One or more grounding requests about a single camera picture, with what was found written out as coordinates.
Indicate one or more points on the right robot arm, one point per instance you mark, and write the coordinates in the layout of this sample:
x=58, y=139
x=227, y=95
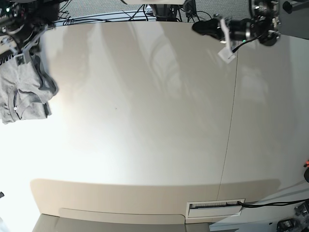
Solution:
x=23, y=22

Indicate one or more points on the black device bottom right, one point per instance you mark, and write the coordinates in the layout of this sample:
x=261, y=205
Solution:
x=287, y=225

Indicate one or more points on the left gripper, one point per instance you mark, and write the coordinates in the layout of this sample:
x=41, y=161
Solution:
x=219, y=28

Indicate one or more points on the grey T-shirt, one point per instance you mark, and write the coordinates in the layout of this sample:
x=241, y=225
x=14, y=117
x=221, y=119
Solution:
x=25, y=89

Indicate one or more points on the orange black object right edge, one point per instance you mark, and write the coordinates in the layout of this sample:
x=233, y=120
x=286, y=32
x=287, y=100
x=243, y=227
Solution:
x=306, y=164

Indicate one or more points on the white table cable grommet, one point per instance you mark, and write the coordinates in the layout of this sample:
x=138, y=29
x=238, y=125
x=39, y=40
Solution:
x=213, y=209

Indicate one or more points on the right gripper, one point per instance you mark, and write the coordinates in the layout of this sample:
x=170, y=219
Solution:
x=19, y=38

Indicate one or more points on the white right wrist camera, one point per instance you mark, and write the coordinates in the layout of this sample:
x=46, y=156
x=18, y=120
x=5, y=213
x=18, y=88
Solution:
x=22, y=58

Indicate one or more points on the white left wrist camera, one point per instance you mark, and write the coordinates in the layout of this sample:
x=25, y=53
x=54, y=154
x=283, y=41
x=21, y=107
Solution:
x=226, y=55

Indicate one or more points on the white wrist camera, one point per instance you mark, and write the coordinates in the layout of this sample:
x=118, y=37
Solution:
x=22, y=58
x=226, y=55

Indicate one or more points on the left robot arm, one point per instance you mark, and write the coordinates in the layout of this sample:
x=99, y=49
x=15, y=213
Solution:
x=261, y=26

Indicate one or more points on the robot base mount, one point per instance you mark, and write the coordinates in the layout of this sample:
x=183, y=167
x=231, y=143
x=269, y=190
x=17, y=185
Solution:
x=166, y=12

